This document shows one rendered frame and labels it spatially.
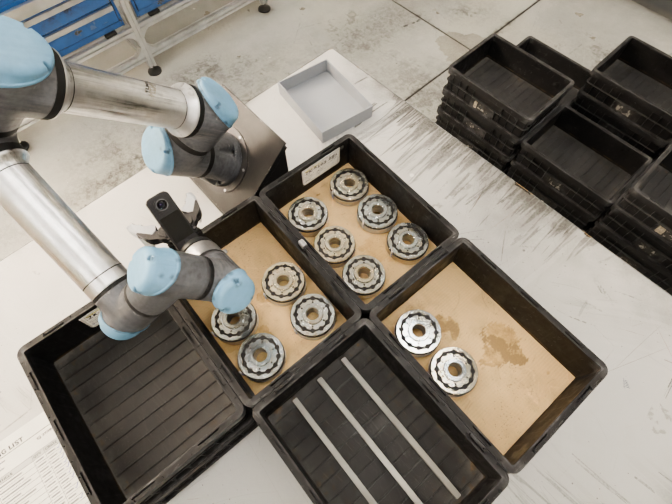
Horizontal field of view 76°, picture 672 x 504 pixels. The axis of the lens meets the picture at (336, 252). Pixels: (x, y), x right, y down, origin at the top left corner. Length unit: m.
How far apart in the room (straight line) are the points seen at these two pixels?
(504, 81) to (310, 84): 0.87
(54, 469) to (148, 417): 0.29
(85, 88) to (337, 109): 0.88
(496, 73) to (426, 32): 1.05
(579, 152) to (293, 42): 1.77
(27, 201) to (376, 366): 0.72
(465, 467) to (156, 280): 0.70
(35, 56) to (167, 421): 0.71
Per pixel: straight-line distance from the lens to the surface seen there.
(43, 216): 0.83
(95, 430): 1.10
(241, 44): 2.99
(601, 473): 1.25
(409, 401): 0.99
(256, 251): 1.10
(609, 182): 2.05
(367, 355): 1.00
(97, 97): 0.89
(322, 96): 1.58
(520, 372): 1.07
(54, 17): 2.62
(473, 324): 1.06
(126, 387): 1.09
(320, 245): 1.06
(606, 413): 1.28
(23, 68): 0.79
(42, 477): 1.29
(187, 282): 0.71
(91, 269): 0.81
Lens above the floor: 1.80
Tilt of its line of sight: 64 degrees down
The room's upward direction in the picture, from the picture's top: straight up
